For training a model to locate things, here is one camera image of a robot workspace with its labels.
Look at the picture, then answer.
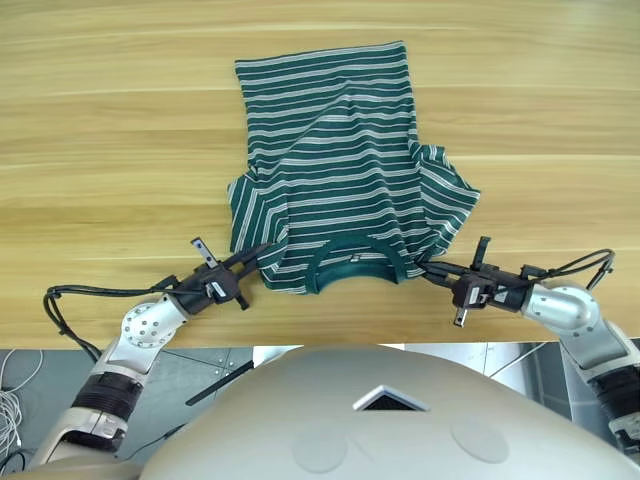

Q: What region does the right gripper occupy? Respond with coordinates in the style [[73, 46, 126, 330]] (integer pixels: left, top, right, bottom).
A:
[[422, 235, 532, 327]]

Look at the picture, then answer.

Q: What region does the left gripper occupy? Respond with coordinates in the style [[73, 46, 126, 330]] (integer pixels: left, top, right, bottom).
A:
[[172, 238, 275, 317]]

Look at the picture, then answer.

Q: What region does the green white striped T-shirt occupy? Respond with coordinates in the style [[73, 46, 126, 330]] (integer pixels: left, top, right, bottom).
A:
[[227, 40, 483, 297]]

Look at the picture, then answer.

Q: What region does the robot body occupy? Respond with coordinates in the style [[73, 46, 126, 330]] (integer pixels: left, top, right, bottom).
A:
[[13, 344, 640, 480]]

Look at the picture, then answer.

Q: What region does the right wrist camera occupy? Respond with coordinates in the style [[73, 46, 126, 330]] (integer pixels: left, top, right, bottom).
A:
[[465, 280, 497, 311]]

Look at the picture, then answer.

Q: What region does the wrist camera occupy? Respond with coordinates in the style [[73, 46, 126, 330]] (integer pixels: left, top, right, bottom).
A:
[[465, 280, 497, 311], [202, 278, 228, 305]]

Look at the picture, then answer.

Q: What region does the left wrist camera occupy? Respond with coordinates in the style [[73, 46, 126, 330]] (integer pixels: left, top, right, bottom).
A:
[[202, 278, 228, 305]]

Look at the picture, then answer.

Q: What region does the black cable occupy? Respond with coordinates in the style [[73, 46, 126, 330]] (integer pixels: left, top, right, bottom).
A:
[[43, 283, 177, 362], [519, 248, 617, 296]]

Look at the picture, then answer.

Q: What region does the white cable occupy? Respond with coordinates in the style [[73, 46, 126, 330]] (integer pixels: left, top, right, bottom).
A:
[[0, 348, 46, 454]]

